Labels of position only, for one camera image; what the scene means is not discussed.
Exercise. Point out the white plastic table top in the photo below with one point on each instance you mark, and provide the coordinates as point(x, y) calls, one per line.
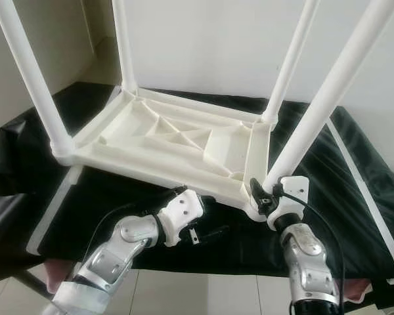
point(157, 138)

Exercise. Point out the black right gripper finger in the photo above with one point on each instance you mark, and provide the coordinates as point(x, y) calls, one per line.
point(258, 194)

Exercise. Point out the black table frame leg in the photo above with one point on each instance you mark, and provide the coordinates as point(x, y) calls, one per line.
point(36, 281)

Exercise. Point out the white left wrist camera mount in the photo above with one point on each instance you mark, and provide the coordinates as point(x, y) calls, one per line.
point(184, 210)

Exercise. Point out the pink fabric item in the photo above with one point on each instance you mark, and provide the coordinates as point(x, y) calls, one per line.
point(361, 291)

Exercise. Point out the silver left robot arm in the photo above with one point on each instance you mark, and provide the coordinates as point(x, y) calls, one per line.
point(118, 252)

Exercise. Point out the white plastic table leg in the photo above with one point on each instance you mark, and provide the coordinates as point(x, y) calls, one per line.
point(33, 79)
point(322, 98)
point(289, 65)
point(125, 46)

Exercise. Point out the black table cloth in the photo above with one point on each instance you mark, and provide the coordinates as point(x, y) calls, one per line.
point(20, 210)

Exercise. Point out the pink rounded object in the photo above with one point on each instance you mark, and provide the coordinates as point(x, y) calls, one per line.
point(58, 275)

